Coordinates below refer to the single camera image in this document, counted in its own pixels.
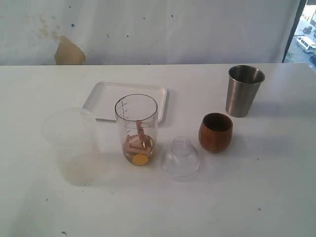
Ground brown wooden cup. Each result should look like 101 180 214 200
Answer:
198 113 233 153

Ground stainless steel cup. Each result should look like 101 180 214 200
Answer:
226 65 265 118

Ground clear plastic shaker lid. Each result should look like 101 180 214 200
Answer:
160 136 200 182

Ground clear plastic shaker body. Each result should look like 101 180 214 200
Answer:
115 94 158 161

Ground translucent plastic cup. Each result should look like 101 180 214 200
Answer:
41 108 102 186

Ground wooden pieces and coins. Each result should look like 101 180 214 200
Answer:
122 120 155 166

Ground silver metal tray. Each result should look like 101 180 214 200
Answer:
82 81 168 122

